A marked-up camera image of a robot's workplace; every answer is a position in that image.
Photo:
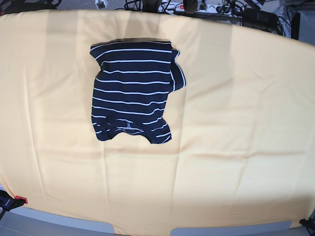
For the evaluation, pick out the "navy white striped T-shirt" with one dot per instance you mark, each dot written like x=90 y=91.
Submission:
x=132 y=87

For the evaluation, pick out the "yellow table cloth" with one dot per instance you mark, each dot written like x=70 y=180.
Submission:
x=243 y=128

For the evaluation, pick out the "white power strip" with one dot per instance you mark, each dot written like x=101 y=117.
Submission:
x=178 y=7

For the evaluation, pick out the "black power adapter box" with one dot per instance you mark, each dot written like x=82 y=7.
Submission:
x=259 y=17

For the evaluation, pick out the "grey chair back right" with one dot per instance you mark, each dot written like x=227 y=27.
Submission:
x=233 y=231

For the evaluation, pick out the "grey chair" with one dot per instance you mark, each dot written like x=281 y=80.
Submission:
x=233 y=231
x=18 y=225

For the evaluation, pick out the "grey chair back left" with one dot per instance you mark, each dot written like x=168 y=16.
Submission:
x=18 y=225

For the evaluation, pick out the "blue red table clamp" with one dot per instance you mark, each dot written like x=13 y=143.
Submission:
x=8 y=203

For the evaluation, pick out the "black right table clamp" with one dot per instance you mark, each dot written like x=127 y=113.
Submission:
x=309 y=224

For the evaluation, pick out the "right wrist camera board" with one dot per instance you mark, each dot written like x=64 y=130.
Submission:
x=101 y=4

